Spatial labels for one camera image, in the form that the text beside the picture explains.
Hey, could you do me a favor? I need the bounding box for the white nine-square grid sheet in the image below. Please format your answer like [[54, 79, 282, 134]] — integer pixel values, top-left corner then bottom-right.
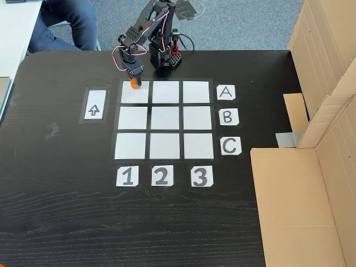
[[111, 77, 222, 162]]

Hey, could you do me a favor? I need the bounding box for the red and black clamp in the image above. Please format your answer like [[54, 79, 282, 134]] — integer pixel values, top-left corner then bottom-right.
[[170, 27, 179, 55]]

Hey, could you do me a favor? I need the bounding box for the white paper sheet with arrow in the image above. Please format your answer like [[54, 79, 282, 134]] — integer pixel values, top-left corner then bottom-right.
[[79, 86, 111, 125]]

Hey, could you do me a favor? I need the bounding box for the person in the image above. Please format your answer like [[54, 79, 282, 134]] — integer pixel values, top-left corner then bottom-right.
[[26, 0, 100, 55]]

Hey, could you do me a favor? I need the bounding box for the black tape patch on floor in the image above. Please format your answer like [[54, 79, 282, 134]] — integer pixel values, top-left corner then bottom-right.
[[174, 0, 199, 22]]

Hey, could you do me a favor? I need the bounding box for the paper label letter A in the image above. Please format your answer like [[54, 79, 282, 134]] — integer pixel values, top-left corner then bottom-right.
[[216, 85, 236, 101]]

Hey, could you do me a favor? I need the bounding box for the paper label letter B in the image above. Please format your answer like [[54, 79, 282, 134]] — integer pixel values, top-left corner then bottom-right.
[[219, 108, 240, 126]]

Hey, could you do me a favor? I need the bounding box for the paper label number 1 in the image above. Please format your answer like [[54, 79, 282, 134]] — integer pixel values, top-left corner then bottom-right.
[[116, 166, 139, 187]]

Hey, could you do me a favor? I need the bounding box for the paper label number 2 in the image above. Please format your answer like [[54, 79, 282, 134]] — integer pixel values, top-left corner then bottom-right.
[[151, 165, 175, 187]]

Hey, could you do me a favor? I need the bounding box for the paper label letter C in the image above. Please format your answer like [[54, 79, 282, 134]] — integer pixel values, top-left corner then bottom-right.
[[220, 136, 242, 156]]

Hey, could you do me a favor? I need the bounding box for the paper label number 3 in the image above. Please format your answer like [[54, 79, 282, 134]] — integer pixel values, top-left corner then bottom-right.
[[190, 165, 214, 187]]

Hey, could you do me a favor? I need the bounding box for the white desk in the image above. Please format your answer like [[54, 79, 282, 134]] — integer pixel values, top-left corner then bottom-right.
[[0, 0, 42, 78]]

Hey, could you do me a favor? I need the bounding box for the grey flat panel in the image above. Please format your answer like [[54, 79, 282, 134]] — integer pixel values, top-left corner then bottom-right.
[[0, 77, 13, 123]]

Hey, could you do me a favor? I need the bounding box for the large brown cardboard box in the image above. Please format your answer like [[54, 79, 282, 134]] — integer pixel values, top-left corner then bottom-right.
[[250, 0, 356, 267]]

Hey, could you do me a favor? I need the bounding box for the black power cable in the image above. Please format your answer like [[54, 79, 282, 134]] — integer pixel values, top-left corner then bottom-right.
[[177, 33, 195, 52]]

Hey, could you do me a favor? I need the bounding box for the grey duct tape strip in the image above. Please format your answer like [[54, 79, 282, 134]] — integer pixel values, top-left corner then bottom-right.
[[275, 129, 303, 148]]

